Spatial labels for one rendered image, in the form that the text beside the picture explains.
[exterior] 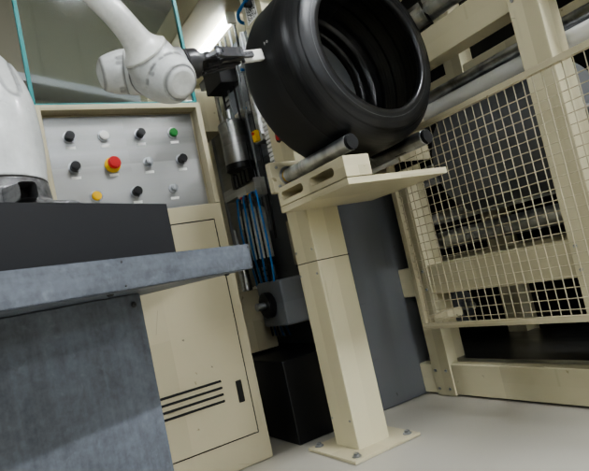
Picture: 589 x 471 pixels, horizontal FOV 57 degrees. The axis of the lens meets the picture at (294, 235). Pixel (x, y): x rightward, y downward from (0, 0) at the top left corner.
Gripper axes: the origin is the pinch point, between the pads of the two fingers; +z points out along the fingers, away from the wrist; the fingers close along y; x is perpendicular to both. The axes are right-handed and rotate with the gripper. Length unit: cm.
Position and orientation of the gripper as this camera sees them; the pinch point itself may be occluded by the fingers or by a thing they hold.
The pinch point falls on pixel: (251, 56)
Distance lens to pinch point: 155.6
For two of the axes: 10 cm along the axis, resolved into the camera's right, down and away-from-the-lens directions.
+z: 8.0, -2.8, 5.3
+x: 3.3, 9.4, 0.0
